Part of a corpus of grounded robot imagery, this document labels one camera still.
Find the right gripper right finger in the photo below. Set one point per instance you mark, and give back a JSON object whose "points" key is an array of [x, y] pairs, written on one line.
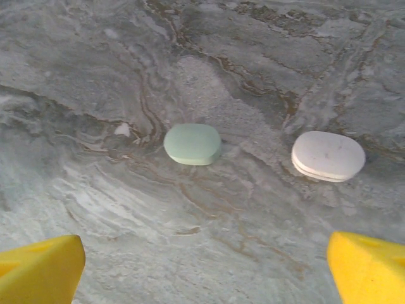
{"points": [[370, 272]]}

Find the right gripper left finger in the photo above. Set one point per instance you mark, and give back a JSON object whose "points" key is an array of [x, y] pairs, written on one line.
{"points": [[38, 272]]}

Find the pale green earbud charging case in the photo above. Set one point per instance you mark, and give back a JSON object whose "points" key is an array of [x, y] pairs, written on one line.
{"points": [[191, 144]]}

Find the small white scrap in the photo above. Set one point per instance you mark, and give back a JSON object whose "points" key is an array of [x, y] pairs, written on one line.
{"points": [[122, 130]]}

